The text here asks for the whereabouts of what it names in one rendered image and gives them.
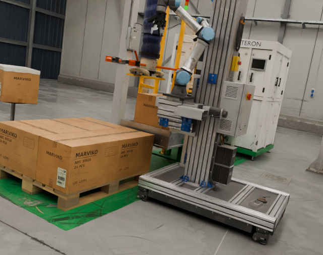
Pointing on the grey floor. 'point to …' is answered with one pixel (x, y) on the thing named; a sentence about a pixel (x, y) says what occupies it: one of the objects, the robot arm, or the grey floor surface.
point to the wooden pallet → (68, 202)
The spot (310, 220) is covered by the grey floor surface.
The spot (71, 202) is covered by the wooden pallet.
